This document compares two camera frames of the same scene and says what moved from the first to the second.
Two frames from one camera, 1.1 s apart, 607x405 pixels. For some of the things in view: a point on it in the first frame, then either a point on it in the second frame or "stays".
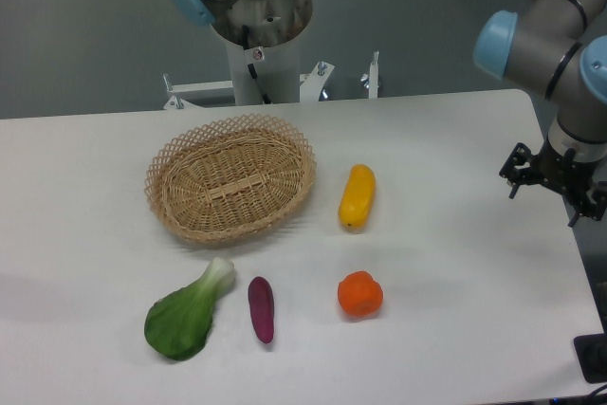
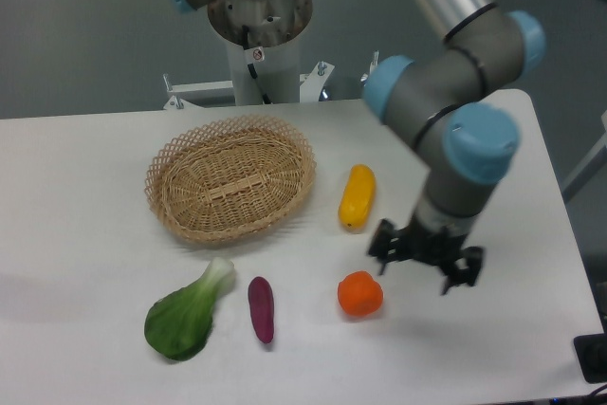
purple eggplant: (261, 301) stays
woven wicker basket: (229, 178) stays
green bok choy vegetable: (177, 325) stays
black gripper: (521, 168) -> (438, 246)
